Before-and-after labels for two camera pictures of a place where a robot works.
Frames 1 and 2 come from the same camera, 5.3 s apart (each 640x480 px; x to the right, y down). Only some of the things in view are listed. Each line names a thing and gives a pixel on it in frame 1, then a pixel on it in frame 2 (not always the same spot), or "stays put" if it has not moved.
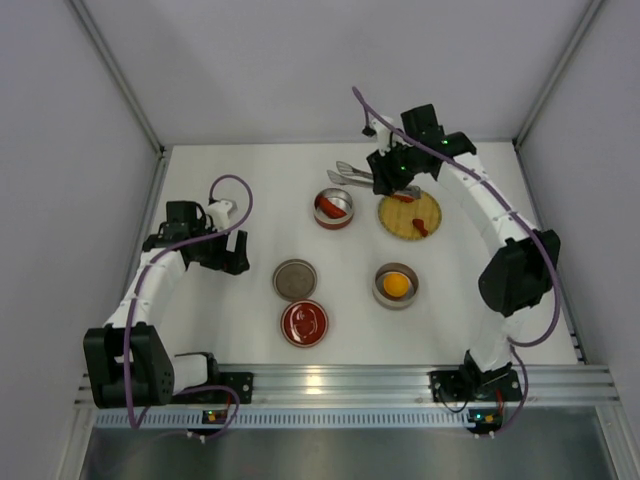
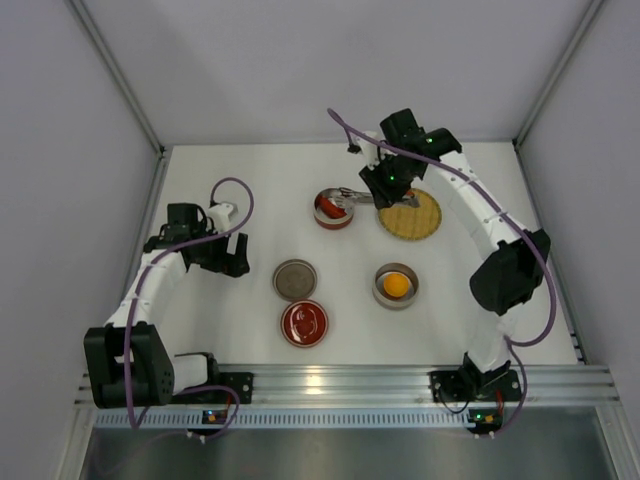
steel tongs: (347, 169) → (347, 198)
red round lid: (304, 322) stays put
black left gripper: (220, 253) stays put
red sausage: (329, 208) stays put
